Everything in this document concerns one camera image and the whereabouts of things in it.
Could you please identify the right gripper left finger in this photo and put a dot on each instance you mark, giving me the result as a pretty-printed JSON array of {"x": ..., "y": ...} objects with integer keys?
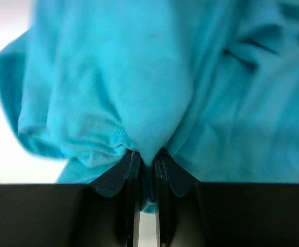
[{"x": 118, "y": 215}]

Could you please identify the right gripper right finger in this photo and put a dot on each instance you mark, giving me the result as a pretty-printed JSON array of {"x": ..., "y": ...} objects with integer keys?
[{"x": 171, "y": 183}]

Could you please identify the teal t shirt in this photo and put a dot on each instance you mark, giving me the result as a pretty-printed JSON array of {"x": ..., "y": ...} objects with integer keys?
[{"x": 216, "y": 83}]

